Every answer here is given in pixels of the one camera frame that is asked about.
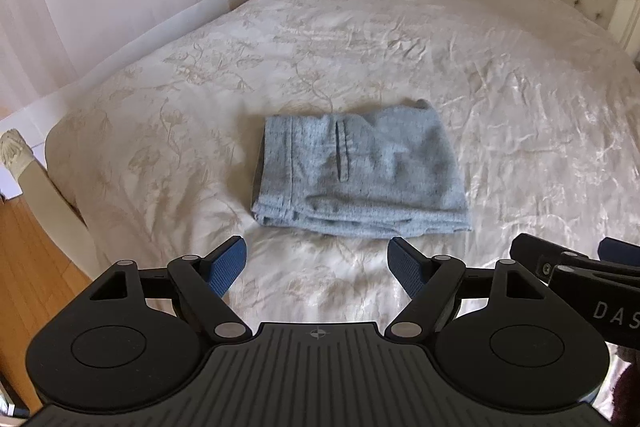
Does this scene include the light grey knit pants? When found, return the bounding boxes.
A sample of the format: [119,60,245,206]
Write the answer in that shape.
[252,100,471,239]

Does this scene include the cream floral bedspread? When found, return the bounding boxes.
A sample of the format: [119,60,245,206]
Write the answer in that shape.
[46,0,639,326]

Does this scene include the cream carved bed footboard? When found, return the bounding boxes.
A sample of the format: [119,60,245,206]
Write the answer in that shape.
[1,129,103,279]

